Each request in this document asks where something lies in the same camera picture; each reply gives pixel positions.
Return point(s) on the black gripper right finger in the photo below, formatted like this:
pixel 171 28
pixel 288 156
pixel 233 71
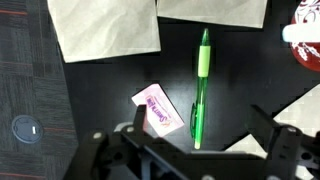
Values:
pixel 264 129

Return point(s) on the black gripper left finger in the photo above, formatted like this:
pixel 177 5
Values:
pixel 139 119

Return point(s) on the green pen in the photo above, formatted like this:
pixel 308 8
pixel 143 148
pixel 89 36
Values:
pixel 199 106

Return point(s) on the maroon mug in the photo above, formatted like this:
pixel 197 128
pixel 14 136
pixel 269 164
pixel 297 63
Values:
pixel 306 49

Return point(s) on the pink sweetener packet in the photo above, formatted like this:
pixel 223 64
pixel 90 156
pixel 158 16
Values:
pixel 161 114

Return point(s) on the white sticky note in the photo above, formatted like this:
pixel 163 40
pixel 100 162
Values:
pixel 297 147

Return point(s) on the tan paper napkin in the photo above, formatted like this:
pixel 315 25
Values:
pixel 246 13
pixel 96 29

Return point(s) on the round floor outlet cover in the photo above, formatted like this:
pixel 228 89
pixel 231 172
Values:
pixel 27 129

